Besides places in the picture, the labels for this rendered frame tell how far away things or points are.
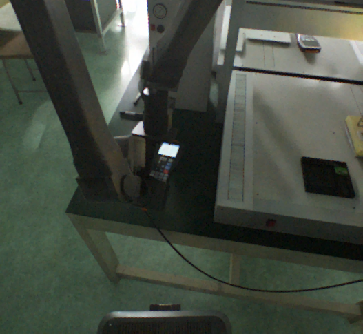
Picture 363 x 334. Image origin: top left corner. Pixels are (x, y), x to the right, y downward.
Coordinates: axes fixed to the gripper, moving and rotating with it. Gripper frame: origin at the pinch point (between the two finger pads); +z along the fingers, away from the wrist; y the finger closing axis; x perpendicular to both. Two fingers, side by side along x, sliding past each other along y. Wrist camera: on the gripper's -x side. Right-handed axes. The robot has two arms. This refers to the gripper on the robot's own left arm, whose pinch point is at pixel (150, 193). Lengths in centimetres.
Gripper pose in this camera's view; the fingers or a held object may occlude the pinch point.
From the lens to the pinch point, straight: 70.8
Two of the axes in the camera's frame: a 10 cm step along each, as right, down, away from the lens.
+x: -2.4, 9.6, -1.7
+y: -9.6, -2.1, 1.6
